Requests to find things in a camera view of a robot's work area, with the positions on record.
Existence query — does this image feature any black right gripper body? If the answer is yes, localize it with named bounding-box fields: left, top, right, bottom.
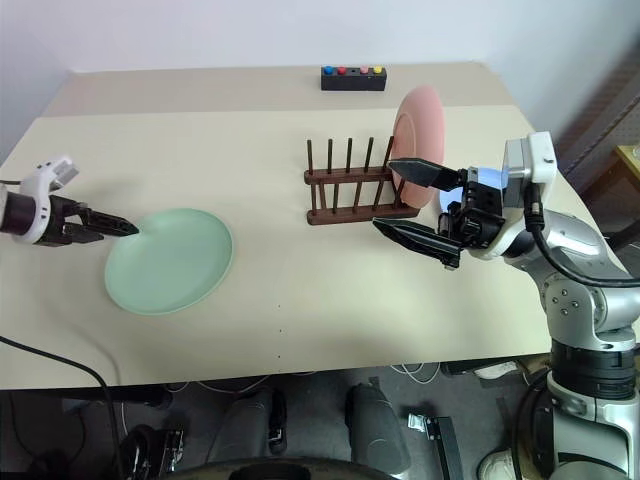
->
left=438, top=168, right=507, bottom=250

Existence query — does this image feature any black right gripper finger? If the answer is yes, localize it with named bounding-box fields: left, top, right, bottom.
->
left=388, top=157, right=460, bottom=191
left=372, top=218, right=462, bottom=269

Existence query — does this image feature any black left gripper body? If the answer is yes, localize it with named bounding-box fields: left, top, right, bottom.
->
left=47, top=195, right=96, bottom=248

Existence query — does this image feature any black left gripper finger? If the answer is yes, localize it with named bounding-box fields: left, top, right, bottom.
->
left=82, top=208, right=140, bottom=236
left=64, top=225, right=106, bottom=245

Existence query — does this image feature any red plate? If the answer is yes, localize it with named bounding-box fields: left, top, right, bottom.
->
left=390, top=84, right=446, bottom=209

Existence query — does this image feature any green plate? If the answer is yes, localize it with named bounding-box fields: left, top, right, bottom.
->
left=103, top=207, right=235, bottom=316

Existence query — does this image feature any wooden dish rack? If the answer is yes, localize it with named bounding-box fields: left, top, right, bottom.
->
left=303, top=137, right=421, bottom=226

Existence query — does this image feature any black button box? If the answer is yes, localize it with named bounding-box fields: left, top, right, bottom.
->
left=320, top=65, right=387, bottom=93

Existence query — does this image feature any yellow wooden box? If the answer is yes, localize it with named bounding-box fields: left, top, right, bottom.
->
left=614, top=144, right=640, bottom=177

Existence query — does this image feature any black perforated shelf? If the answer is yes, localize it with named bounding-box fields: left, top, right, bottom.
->
left=552, top=29, right=640, bottom=201

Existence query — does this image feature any dark rounded shape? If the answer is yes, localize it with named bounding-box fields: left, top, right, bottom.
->
left=207, top=389, right=289, bottom=471
left=345, top=382, right=414, bottom=474

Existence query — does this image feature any white shoe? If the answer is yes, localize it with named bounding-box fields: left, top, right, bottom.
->
left=477, top=448, right=517, bottom=480

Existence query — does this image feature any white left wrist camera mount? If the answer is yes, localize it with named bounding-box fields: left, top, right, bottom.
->
left=19, top=155, right=81, bottom=246

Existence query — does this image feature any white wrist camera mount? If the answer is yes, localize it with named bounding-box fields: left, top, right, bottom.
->
left=469, top=131, right=557, bottom=261
left=19, top=155, right=81, bottom=246

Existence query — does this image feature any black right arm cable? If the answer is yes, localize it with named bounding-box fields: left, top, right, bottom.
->
left=523, top=182, right=640, bottom=289

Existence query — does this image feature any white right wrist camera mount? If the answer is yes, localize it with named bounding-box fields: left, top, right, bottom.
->
left=469, top=131, right=557, bottom=261

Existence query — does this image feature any thin white cable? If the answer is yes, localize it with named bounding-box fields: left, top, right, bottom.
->
left=393, top=362, right=442, bottom=385

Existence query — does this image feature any black table frame bar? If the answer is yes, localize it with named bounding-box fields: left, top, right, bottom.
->
left=107, top=384, right=174, bottom=409

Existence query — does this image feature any black metal bracket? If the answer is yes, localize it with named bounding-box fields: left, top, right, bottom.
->
left=407, top=413, right=464, bottom=480

